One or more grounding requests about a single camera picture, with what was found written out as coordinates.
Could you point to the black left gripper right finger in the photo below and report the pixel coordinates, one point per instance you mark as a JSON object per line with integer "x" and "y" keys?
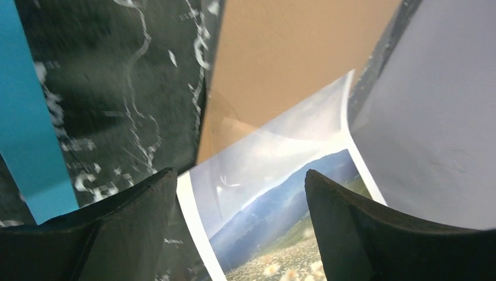
{"x": 360, "y": 239}

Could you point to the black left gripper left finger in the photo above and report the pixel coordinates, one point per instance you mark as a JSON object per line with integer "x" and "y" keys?
{"x": 118, "y": 238}

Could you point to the landscape photo print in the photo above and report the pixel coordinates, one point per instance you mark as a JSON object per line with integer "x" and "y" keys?
{"x": 246, "y": 208}

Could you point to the blue picture frame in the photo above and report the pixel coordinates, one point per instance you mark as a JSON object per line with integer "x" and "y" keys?
{"x": 29, "y": 145}

